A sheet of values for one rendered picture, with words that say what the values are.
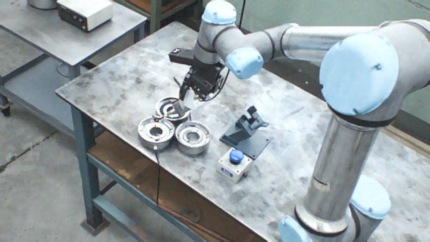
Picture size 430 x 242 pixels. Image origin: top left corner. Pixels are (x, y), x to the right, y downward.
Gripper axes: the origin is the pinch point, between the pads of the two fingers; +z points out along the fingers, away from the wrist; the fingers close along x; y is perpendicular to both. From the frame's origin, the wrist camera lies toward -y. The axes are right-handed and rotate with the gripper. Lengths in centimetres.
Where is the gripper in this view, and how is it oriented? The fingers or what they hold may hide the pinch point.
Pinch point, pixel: (187, 101)
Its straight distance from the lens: 129.0
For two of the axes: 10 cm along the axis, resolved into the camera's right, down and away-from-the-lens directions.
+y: 7.7, 5.9, -2.4
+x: 6.0, -5.2, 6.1
